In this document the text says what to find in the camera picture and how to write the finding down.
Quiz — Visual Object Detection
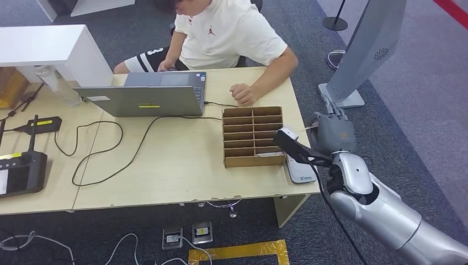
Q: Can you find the brown cardboard box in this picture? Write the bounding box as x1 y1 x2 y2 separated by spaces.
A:
0 66 30 109

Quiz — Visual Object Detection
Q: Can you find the red barrier belt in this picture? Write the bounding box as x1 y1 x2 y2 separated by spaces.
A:
433 0 468 30

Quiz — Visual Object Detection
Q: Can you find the dark shoe white sole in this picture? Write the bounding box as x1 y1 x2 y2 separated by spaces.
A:
326 49 346 71

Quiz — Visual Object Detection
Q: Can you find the black laptop power cable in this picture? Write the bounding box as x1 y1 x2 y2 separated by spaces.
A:
54 101 239 187

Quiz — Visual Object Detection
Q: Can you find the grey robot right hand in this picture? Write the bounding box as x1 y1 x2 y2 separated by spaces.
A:
309 94 357 155

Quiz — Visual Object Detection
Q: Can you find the person's left hand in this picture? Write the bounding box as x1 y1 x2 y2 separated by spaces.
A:
229 83 259 107

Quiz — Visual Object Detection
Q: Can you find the black power adapter yellow label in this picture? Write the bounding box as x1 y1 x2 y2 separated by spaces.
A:
13 116 63 135

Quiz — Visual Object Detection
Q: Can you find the person's right hand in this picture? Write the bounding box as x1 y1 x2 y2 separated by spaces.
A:
157 59 177 72

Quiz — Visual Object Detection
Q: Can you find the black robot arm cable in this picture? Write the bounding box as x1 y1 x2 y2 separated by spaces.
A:
309 162 368 265

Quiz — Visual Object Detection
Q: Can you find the clear plastic water bottle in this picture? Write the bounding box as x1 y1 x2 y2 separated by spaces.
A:
34 65 82 108

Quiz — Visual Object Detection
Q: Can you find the grey laptop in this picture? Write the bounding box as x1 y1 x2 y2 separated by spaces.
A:
73 71 208 118

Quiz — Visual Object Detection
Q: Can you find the white floor cable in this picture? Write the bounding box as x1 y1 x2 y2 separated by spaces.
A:
0 230 76 265
157 236 213 265
104 233 140 265

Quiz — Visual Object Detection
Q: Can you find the grey kiosk stand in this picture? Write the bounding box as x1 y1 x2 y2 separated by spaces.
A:
318 0 408 109

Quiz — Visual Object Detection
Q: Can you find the wooden desk leg panel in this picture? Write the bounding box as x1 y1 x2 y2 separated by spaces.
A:
273 194 310 228

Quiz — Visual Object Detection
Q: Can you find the grey white card reader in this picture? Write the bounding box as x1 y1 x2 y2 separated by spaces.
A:
285 153 318 184

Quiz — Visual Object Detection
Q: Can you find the brown wooden card organizer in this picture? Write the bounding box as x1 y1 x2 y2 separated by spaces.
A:
222 106 286 168

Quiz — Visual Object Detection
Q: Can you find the clear cable loop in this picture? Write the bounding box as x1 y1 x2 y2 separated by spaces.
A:
197 199 242 219

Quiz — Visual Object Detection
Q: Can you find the black remote controller with antenna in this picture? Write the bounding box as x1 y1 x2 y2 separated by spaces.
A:
0 114 48 199

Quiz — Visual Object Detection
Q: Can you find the white cabinet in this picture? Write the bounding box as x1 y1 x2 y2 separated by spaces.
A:
35 0 136 22

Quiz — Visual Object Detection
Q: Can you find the metal floor socket box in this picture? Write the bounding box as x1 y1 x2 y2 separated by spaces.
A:
162 226 184 250
192 221 214 245

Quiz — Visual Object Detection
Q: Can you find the person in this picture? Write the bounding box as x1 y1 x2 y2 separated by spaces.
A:
113 0 299 107

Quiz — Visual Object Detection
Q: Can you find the yellow tape frame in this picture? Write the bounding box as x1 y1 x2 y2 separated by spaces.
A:
188 239 290 265

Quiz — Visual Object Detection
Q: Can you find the stanchion post with base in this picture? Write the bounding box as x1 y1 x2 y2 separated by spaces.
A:
322 0 349 32

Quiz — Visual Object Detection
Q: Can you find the white desk shelf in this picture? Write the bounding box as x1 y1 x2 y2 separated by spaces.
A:
0 24 115 88

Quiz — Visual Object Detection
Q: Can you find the thin black cable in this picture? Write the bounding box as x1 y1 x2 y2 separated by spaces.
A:
0 82 45 121

